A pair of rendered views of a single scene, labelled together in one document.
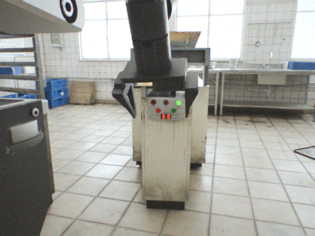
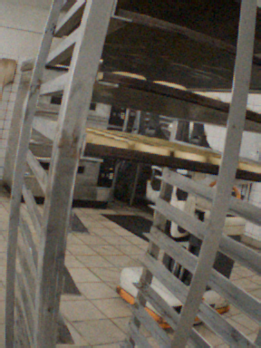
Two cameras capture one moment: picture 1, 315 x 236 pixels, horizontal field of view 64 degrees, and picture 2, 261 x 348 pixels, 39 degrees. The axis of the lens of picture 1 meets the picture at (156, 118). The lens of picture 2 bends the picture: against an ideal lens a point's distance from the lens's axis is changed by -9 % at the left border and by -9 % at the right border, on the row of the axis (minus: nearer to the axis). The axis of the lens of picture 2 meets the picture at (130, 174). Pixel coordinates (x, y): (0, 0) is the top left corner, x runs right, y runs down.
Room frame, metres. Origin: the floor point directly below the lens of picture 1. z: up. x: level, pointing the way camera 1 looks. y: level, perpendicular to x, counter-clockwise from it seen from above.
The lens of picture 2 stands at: (2.23, 1.68, 1.26)
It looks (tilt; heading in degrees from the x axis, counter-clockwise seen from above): 7 degrees down; 221
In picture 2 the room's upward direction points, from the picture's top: 11 degrees clockwise
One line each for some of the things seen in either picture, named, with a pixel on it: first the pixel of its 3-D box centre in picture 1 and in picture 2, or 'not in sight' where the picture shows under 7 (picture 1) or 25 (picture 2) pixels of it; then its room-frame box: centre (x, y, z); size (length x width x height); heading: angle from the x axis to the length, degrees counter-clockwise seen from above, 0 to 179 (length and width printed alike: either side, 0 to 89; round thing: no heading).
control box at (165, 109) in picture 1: (166, 108); not in sight; (1.60, -0.06, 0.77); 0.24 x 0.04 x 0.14; 85
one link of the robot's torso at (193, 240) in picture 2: not in sight; (182, 230); (0.14, 0.36, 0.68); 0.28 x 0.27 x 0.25; 76
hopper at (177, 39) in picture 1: (170, 40); not in sight; (2.46, -0.13, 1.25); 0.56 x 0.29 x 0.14; 85
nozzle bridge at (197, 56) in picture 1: (170, 66); not in sight; (2.46, -0.13, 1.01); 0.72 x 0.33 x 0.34; 85
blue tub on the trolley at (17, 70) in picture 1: (8, 70); not in sight; (4.67, 2.72, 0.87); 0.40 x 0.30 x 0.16; 79
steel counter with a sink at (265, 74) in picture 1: (220, 82); not in sight; (4.98, -1.26, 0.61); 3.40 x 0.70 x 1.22; 76
